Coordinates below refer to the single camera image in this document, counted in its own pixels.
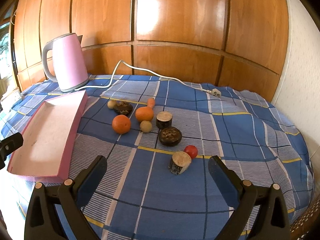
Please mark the pink shallow tray box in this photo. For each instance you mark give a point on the pink shallow tray box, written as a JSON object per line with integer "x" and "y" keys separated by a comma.
{"x": 49, "y": 138}

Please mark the blue plaid tablecloth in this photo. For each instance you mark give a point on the blue plaid tablecloth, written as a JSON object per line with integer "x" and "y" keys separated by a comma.
{"x": 139, "y": 198}

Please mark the dark brown fruit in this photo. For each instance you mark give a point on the dark brown fruit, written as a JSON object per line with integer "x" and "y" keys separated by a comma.
{"x": 170, "y": 136}
{"x": 123, "y": 108}

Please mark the pink electric kettle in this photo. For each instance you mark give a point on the pink electric kettle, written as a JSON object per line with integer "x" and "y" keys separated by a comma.
{"x": 68, "y": 62}

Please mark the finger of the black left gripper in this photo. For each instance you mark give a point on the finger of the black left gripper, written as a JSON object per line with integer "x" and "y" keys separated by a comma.
{"x": 8, "y": 146}

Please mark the small beige ball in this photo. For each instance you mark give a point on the small beige ball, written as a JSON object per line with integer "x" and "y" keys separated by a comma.
{"x": 111, "y": 104}
{"x": 145, "y": 126}

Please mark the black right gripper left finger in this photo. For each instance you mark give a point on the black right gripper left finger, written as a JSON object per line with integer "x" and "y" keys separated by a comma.
{"x": 42, "y": 220}

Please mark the small orange carrot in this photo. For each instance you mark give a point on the small orange carrot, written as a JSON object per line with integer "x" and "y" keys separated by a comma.
{"x": 151, "y": 103}

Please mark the orange tangerine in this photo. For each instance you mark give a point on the orange tangerine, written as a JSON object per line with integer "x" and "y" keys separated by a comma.
{"x": 121, "y": 124}
{"x": 144, "y": 114}

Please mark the red cherry tomato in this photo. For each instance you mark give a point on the red cherry tomato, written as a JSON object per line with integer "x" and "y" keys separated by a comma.
{"x": 192, "y": 151}

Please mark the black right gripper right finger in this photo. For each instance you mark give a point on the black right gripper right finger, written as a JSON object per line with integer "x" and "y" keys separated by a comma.
{"x": 271, "y": 222}

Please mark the wooden panel cabinet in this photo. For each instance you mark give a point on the wooden panel cabinet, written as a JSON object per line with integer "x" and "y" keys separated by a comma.
{"x": 237, "y": 43}

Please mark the cut cylinder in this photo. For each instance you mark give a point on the cut cylinder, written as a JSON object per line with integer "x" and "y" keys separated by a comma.
{"x": 179, "y": 162}

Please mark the dark cylinder beige top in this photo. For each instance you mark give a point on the dark cylinder beige top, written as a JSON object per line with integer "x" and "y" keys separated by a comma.
{"x": 164, "y": 119}

